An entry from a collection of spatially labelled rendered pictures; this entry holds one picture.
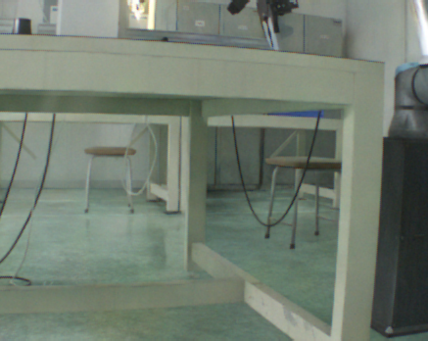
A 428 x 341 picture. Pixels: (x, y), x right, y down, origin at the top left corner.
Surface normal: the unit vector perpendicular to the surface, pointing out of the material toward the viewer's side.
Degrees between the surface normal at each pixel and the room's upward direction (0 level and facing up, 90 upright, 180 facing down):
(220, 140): 90
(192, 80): 90
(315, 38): 90
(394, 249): 90
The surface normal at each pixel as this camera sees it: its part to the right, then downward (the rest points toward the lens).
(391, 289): -0.97, -0.01
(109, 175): 0.32, 0.07
